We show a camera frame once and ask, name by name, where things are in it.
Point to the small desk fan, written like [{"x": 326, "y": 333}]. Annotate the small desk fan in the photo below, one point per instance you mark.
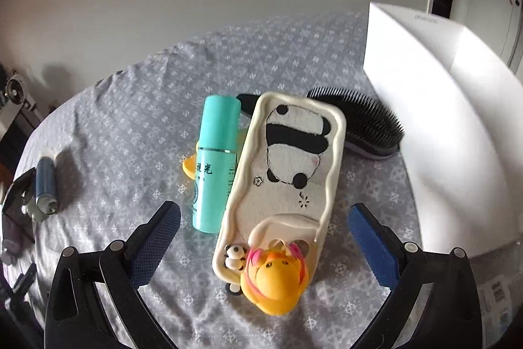
[{"x": 18, "y": 93}]

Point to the white cardboard box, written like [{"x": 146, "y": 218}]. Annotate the white cardboard box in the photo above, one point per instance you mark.
[{"x": 460, "y": 107}]

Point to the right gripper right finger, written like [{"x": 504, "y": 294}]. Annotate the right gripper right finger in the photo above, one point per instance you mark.
[{"x": 452, "y": 314}]

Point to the black hair brush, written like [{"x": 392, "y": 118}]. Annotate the black hair brush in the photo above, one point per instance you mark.
[{"x": 372, "y": 130}]

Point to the teal spray bottle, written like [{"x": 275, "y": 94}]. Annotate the teal spray bottle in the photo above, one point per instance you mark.
[{"x": 216, "y": 160}]

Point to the blue aerosol spray can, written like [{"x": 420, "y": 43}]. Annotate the blue aerosol spray can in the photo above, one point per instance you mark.
[{"x": 46, "y": 197}]

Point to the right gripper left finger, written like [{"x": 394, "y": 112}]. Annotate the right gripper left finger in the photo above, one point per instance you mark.
[{"x": 75, "y": 316}]

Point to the yellow toy under bottle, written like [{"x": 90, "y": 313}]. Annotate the yellow toy under bottle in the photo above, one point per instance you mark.
[{"x": 189, "y": 165}]

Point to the yellow rubber duck toy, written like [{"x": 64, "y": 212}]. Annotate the yellow rubber duck toy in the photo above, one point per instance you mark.
[{"x": 274, "y": 279}]

